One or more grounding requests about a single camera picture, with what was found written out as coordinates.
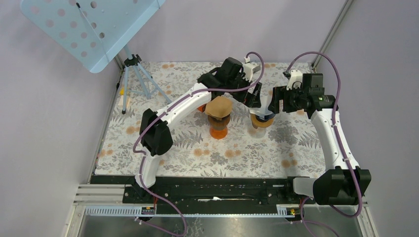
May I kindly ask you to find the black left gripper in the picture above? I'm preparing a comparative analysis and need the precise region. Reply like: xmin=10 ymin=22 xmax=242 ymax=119
xmin=226 ymin=72 xmax=261 ymax=108

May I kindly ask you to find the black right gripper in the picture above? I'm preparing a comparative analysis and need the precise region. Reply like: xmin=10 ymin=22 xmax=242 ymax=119
xmin=267 ymin=84 xmax=307 ymax=114

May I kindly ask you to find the white paper coffee filter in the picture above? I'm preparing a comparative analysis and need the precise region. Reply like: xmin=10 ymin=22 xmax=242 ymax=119
xmin=249 ymin=95 xmax=275 ymax=120

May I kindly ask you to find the light wooden dripper ring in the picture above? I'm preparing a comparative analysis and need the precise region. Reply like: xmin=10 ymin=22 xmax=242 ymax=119
xmin=251 ymin=116 xmax=275 ymax=129

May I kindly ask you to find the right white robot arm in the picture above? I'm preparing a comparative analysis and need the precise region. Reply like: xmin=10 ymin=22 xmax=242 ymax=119
xmin=268 ymin=70 xmax=372 ymax=206

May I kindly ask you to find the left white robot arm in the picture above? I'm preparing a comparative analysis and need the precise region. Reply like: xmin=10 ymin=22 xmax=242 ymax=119
xmin=133 ymin=56 xmax=265 ymax=203

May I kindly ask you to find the orange glass carafe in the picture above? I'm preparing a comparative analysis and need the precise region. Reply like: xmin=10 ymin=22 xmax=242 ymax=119
xmin=209 ymin=125 xmax=228 ymax=139

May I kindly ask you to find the floral tablecloth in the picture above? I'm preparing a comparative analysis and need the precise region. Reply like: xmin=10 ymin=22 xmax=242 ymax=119
xmin=94 ymin=62 xmax=325 ymax=178

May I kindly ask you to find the clear glass carafe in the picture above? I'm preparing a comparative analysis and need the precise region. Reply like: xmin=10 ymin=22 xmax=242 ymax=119
xmin=248 ymin=126 xmax=267 ymax=139

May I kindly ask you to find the light blue music stand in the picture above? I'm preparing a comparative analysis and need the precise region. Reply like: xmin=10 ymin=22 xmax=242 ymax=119
xmin=20 ymin=0 xmax=164 ymax=99

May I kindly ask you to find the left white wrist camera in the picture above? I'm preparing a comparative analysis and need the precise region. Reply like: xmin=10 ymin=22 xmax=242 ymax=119
xmin=242 ymin=57 xmax=261 ymax=82

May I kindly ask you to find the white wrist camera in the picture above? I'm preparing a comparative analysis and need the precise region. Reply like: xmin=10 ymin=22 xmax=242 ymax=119
xmin=283 ymin=69 xmax=303 ymax=90
xmin=242 ymin=57 xmax=261 ymax=82

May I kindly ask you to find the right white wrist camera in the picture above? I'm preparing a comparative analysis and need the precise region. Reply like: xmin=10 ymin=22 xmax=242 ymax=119
xmin=283 ymin=69 xmax=303 ymax=90

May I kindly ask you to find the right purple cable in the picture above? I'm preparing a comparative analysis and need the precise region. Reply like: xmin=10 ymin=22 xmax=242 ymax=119
xmin=283 ymin=51 xmax=364 ymax=237

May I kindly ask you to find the purple cable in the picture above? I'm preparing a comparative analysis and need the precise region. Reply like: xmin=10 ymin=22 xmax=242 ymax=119
xmin=132 ymin=51 xmax=265 ymax=237
xmin=283 ymin=51 xmax=364 ymax=237

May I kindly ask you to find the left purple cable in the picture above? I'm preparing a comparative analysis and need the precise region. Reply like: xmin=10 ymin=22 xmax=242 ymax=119
xmin=132 ymin=51 xmax=265 ymax=237

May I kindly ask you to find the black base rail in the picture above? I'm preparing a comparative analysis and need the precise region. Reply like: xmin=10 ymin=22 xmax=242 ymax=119
xmin=122 ymin=176 xmax=317 ymax=215

